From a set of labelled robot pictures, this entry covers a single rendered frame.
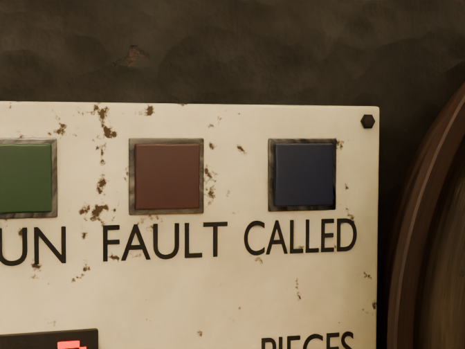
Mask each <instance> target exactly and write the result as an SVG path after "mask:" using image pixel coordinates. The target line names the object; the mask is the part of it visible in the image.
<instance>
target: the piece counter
mask: <svg viewBox="0 0 465 349"><path fill-rule="evenodd" d="M57 348H58V349H62V348H80V349H86V347H80V341H64V342H58V343H57Z"/></svg>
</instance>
